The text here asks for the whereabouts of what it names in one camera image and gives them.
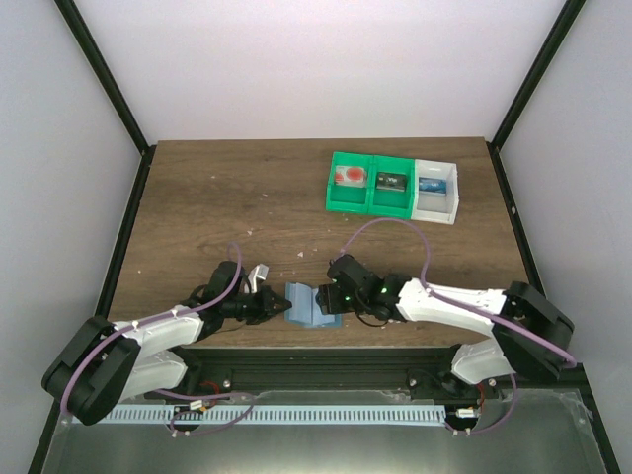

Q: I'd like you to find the blue card holder wallet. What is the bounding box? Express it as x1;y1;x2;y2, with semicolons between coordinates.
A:
284;282;342;329

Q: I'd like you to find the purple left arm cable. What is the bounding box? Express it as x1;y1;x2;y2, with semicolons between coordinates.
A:
58;241;257;438

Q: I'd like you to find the green plastic bin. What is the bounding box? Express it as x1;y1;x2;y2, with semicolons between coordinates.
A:
325;151;374;214
368;155;415;219

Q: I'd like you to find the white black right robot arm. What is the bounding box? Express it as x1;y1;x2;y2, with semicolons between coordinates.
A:
315;255;576;398

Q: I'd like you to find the white plastic bin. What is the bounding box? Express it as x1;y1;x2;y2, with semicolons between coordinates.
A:
411;159;459;225

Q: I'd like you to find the red circles card stack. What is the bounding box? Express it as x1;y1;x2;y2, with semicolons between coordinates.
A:
334;165;367;189

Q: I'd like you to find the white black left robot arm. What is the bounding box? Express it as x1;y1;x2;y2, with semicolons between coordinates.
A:
41;261;292;426

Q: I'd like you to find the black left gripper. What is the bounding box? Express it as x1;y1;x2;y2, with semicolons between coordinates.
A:
223;285;292;326

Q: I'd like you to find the black frame post left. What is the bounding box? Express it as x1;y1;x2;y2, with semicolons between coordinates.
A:
52;0;151;155

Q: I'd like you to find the black VIP card stack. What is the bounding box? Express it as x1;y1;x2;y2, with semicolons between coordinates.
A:
375;172;408;192

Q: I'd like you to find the black frame post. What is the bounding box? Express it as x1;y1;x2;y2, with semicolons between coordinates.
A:
52;0;151;155
491;0;588;149

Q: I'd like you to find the blue card stack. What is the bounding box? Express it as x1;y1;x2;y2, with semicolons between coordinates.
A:
419;177;447;195

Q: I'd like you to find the black frame post right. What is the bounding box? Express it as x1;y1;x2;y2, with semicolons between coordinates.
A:
491;0;588;149

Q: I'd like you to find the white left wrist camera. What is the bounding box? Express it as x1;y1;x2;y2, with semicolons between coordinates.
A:
246;264;269;294

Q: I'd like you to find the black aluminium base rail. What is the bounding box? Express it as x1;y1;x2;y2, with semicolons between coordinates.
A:
58;345;589;401

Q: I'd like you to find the right green plastic bin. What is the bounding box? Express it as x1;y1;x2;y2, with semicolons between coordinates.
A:
368;155;415;219

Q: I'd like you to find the left green plastic bin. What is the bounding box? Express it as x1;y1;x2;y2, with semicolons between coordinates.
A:
325;151;374;214

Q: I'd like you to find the light blue slotted cable duct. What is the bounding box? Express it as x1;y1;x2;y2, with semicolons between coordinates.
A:
102;404;446;427

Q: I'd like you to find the grey metal base plate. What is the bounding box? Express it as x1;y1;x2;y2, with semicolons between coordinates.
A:
43;390;607;473

